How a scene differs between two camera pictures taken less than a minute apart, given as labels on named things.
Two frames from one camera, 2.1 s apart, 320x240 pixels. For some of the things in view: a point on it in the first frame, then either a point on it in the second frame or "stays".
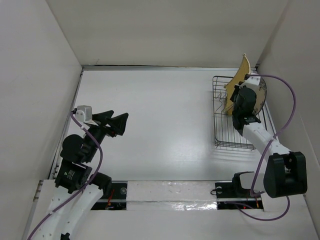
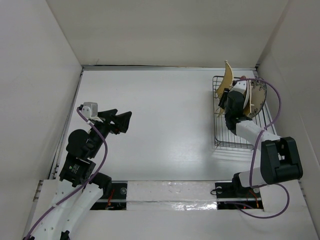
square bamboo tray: (244, 70) → (227, 83)
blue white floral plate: (261, 91) stays
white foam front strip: (172, 195) stays
